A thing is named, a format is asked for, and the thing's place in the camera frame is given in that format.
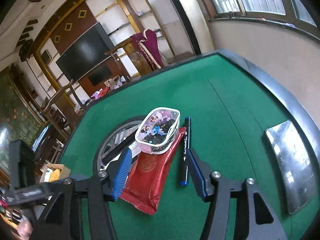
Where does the black marker blue cap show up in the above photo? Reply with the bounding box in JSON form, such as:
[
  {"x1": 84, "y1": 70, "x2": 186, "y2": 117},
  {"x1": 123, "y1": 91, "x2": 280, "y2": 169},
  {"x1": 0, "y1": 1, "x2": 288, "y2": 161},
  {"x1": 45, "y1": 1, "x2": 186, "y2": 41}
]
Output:
[{"x1": 179, "y1": 117, "x2": 191, "y2": 186}]

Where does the red foil packet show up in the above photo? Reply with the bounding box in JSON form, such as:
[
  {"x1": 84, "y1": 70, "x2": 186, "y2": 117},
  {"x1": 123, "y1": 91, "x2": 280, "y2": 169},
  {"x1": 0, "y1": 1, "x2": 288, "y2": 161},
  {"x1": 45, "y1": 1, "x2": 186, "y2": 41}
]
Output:
[{"x1": 120, "y1": 127, "x2": 186, "y2": 215}]

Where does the black long stick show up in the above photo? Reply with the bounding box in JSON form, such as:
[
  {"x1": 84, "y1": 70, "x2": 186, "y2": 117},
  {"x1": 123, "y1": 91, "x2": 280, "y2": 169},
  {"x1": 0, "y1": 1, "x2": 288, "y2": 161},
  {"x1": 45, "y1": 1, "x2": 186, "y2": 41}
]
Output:
[{"x1": 100, "y1": 129, "x2": 137, "y2": 166}]

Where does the clear cartoon pencil pouch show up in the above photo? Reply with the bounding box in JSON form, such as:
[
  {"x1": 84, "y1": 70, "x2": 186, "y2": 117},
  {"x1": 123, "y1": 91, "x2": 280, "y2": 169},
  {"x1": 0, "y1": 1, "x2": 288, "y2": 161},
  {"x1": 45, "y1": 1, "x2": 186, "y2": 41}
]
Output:
[{"x1": 135, "y1": 107, "x2": 180, "y2": 155}]

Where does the person's hand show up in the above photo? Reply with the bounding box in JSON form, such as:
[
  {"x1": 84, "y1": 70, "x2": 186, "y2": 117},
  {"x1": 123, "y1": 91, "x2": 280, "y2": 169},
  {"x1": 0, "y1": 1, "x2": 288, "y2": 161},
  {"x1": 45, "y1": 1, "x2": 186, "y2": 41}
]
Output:
[{"x1": 17, "y1": 220, "x2": 33, "y2": 240}]

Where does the brown cardboard box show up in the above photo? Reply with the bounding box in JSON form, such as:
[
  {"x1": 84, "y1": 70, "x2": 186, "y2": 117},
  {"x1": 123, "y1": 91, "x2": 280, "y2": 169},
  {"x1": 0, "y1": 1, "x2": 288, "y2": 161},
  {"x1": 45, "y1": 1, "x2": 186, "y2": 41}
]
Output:
[{"x1": 40, "y1": 163, "x2": 71, "y2": 183}]

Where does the round silver table centre console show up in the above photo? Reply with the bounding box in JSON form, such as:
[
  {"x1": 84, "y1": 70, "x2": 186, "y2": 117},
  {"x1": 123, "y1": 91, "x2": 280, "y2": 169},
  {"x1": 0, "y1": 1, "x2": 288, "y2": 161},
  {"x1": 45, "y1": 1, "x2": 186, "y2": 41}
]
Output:
[{"x1": 92, "y1": 115, "x2": 145, "y2": 174}]

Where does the metal tray in table edge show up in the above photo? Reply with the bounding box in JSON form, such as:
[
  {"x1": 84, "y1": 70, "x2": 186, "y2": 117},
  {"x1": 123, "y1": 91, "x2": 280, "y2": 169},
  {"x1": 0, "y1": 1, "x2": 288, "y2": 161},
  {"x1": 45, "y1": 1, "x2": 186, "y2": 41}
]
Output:
[{"x1": 265, "y1": 120, "x2": 317, "y2": 215}]

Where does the black television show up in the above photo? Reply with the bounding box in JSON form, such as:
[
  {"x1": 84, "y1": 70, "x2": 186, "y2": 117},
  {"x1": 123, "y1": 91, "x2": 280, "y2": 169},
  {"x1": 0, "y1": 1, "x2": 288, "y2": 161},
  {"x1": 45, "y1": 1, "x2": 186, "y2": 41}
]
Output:
[{"x1": 56, "y1": 22, "x2": 114, "y2": 81}]

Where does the wooden chair with maroon cloth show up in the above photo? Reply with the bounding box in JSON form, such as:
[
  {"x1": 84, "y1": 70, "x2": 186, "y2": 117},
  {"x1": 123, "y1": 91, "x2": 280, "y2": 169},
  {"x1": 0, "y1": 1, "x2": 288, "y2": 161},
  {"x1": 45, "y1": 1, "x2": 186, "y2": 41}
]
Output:
[{"x1": 105, "y1": 29, "x2": 164, "y2": 76}]

